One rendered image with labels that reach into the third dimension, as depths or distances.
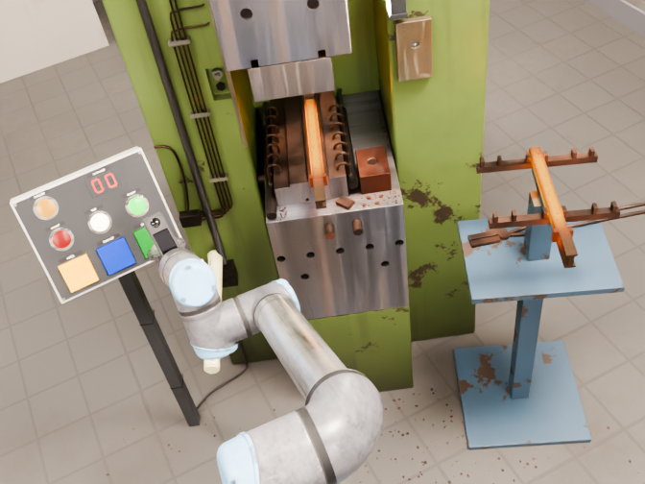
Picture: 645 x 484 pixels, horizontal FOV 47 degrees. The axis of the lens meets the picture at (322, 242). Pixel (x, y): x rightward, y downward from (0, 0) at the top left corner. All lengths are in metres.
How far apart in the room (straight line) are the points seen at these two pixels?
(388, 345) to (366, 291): 0.30
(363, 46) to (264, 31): 0.66
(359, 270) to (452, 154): 0.44
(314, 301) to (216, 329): 0.79
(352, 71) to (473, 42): 0.52
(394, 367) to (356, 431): 1.58
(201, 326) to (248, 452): 0.56
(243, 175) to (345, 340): 0.66
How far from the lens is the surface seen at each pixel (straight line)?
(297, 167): 2.10
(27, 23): 4.88
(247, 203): 2.28
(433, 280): 2.62
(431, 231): 2.44
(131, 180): 1.95
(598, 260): 2.19
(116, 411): 2.95
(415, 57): 1.99
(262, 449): 1.05
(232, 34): 1.78
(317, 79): 1.85
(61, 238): 1.95
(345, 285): 2.27
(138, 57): 1.99
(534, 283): 2.11
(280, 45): 1.79
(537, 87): 4.06
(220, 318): 1.57
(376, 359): 2.59
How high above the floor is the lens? 2.33
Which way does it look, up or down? 46 degrees down
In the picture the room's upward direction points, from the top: 10 degrees counter-clockwise
